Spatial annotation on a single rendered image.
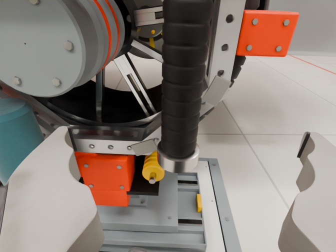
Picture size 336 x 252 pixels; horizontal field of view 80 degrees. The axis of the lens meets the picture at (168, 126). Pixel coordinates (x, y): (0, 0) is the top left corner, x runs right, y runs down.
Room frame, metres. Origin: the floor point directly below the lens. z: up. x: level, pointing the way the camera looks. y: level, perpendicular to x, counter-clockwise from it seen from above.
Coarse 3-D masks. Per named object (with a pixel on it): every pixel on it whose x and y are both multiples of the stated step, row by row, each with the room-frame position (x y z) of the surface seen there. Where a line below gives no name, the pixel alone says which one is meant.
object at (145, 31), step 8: (136, 0) 0.83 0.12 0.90; (144, 0) 0.83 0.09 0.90; (152, 0) 0.83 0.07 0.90; (160, 0) 0.83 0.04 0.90; (128, 16) 0.83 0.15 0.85; (160, 16) 0.82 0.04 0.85; (160, 24) 0.82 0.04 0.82; (144, 32) 0.83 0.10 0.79; (160, 32) 0.87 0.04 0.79; (144, 40) 0.87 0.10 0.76; (160, 40) 0.87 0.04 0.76; (160, 48) 0.87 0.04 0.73; (144, 56) 0.87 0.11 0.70
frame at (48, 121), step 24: (216, 0) 0.41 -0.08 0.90; (240, 0) 0.37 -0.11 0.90; (216, 24) 0.37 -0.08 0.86; (240, 24) 0.37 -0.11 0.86; (216, 48) 0.37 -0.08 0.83; (216, 72) 0.37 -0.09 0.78; (0, 96) 0.38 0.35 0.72; (24, 96) 0.42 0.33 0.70; (216, 96) 0.37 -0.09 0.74; (48, 120) 0.42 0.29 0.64; (96, 144) 0.38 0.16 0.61; (120, 144) 0.38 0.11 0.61; (144, 144) 0.37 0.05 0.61
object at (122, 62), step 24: (120, 0) 0.52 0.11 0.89; (144, 24) 0.48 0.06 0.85; (144, 48) 0.48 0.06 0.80; (120, 72) 0.48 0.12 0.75; (72, 96) 0.54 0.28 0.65; (96, 96) 0.48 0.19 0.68; (120, 96) 0.64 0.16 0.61; (144, 96) 0.48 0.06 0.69; (96, 120) 0.47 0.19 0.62; (120, 120) 0.47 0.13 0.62; (144, 120) 0.46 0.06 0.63
